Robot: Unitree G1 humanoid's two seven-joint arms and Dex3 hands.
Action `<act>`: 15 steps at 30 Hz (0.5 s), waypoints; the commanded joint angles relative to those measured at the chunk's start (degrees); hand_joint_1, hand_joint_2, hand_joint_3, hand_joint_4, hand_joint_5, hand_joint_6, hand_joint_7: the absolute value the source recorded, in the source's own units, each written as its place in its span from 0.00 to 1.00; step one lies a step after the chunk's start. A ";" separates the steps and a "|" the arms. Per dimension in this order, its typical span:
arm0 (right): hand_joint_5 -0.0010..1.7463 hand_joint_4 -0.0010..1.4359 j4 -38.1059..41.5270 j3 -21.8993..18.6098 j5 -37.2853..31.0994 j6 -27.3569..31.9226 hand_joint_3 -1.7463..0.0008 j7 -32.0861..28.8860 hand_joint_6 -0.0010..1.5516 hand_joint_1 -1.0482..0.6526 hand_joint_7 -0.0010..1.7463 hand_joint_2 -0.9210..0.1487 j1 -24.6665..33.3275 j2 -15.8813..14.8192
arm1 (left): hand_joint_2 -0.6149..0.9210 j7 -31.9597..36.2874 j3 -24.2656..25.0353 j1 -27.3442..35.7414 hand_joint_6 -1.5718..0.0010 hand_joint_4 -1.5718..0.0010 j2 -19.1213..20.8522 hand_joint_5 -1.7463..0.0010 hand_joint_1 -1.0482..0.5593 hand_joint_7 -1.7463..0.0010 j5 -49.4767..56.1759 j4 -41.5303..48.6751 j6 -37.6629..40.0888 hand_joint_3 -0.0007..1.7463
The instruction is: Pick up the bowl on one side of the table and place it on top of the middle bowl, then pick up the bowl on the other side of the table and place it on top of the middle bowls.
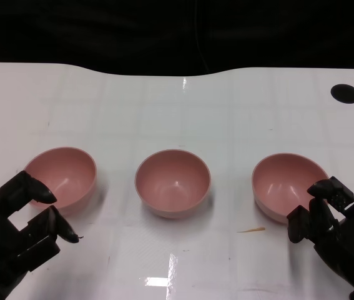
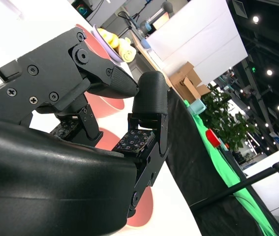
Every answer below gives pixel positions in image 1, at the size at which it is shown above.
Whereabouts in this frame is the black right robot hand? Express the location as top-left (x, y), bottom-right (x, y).
top-left (287, 176), bottom-right (354, 300)

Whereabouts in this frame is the black round table grommet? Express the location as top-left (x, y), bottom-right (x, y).
top-left (330, 83), bottom-right (354, 104)

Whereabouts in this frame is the pink plastic bowl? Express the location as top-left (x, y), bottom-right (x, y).
top-left (134, 149), bottom-right (212, 219)
top-left (251, 152), bottom-right (332, 224)
top-left (23, 146), bottom-right (98, 216)

